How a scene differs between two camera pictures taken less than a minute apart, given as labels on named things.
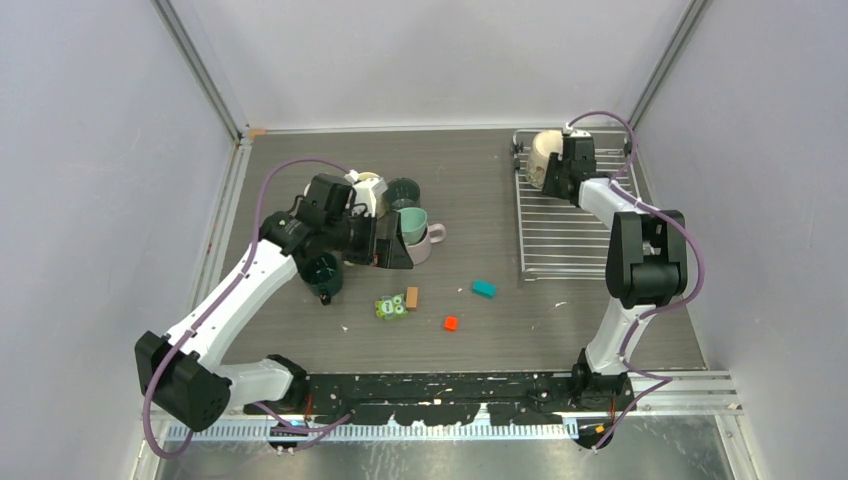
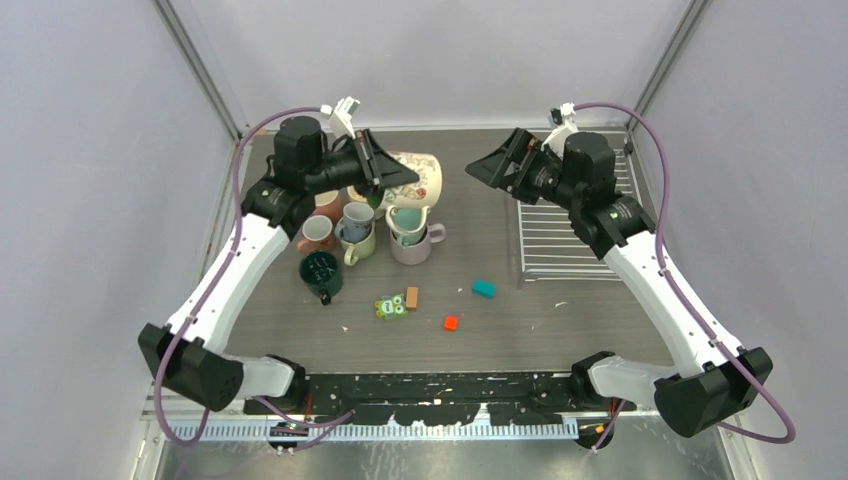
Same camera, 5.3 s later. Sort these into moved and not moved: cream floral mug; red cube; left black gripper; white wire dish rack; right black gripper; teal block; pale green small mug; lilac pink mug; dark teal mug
Moved: right black gripper; cream floral mug; left black gripper
Not moved: teal block; red cube; white wire dish rack; lilac pink mug; pale green small mug; dark teal mug
